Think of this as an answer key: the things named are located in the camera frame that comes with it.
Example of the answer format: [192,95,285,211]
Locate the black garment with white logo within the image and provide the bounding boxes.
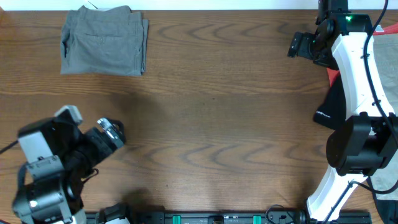
[313,76,397,223]

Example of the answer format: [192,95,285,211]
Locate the grey trousers in pile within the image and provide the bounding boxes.
[371,34,397,190]

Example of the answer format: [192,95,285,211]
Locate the red garment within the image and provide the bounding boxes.
[327,23,398,86]

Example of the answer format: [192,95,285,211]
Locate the grey shorts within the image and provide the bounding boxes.
[60,6,149,77]

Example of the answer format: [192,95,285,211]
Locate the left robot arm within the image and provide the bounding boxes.
[12,114,126,223]

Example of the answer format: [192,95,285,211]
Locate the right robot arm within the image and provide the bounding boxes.
[288,1,397,223]

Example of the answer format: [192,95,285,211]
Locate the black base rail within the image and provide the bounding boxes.
[85,210,373,224]

